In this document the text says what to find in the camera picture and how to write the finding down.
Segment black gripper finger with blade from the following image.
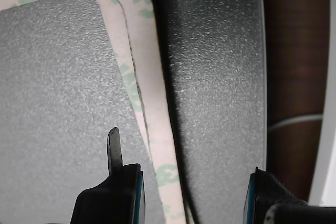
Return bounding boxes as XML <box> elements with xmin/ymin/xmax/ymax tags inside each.
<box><xmin>69</xmin><ymin>126</ymin><xmax>146</xmax><ymax>224</ymax></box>

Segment black gripper finger gray block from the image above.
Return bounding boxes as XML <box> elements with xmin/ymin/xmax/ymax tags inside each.
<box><xmin>243</xmin><ymin>166</ymin><xmax>316</xmax><ymax>224</ymax></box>

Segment beige adhesive frame black backing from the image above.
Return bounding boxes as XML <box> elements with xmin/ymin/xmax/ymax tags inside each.
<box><xmin>91</xmin><ymin>0</ymin><xmax>156</xmax><ymax>175</ymax></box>
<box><xmin>0</xmin><ymin>0</ymin><xmax>194</xmax><ymax>224</ymax></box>

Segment dark grey tray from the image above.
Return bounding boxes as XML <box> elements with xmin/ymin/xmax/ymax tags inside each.
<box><xmin>0</xmin><ymin>0</ymin><xmax>268</xmax><ymax>224</ymax></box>

